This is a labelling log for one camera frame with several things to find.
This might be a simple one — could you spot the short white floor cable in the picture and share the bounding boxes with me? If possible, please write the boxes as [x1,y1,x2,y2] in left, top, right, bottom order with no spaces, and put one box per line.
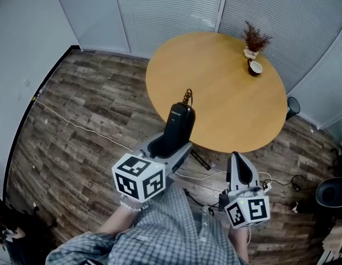
[173,170,228,181]

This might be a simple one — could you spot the black table leg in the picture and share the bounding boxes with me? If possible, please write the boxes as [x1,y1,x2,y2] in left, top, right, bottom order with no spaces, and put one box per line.
[190,149,212,171]

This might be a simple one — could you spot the round wooden table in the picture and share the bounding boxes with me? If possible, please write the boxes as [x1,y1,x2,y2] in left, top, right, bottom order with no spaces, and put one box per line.
[145,31,288,154]

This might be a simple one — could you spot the dried brown flower bunch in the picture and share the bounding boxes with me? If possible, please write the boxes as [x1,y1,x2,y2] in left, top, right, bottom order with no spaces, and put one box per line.
[241,20,273,52]

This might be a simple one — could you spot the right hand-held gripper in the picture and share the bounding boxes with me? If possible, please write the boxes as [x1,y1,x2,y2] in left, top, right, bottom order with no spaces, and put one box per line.
[218,151,271,229]

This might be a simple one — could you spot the black mesh wastebasket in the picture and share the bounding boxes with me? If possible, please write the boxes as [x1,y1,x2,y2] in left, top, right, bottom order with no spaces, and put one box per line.
[286,96,301,120]

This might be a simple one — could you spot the person's right forearm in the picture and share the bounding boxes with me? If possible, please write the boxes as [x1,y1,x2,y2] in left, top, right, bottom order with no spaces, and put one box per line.
[228,225,251,262]

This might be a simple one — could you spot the black coiled telephone cord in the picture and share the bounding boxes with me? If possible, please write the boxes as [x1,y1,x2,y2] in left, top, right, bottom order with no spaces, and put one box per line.
[182,88,194,108]

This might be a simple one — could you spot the long white floor cable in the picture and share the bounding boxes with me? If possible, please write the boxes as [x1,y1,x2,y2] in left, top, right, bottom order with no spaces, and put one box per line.
[34,99,135,152]

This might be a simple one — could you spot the black telephone handset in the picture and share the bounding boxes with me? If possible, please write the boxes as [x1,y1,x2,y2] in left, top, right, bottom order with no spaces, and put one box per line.
[161,102,197,158]

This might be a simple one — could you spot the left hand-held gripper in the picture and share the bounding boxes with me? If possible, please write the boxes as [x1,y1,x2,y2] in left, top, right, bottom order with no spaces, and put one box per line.
[112,137,194,204]

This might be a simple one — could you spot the white power strip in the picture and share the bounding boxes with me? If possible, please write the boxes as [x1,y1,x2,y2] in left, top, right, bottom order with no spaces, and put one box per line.
[258,171,273,190]

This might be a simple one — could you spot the black cup white inside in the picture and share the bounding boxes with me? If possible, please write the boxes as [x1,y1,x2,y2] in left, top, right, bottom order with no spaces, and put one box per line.
[246,59,264,77]

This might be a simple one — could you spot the light wooden crate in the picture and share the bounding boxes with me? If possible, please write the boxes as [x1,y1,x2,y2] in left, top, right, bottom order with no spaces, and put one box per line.
[322,224,342,265]

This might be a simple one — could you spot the thin black floor cable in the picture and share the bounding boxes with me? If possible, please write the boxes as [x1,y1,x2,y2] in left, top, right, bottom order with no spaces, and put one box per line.
[183,188,224,209]

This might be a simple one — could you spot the black cable with adapter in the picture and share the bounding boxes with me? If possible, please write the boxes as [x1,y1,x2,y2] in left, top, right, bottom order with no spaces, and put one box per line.
[290,174,309,192]

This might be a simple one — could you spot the person's left forearm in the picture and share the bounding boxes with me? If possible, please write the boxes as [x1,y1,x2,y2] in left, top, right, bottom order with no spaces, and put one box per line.
[99,199,143,236]

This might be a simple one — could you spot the white bead bracelet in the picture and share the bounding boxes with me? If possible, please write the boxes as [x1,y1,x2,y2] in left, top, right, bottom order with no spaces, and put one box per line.
[119,198,143,214]

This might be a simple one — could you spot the plaid shirt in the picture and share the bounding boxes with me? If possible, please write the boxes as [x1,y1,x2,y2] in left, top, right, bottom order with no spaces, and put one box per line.
[45,183,245,265]

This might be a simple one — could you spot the small beige vase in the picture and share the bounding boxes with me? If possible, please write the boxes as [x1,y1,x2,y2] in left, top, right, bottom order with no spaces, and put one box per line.
[243,46,259,61]

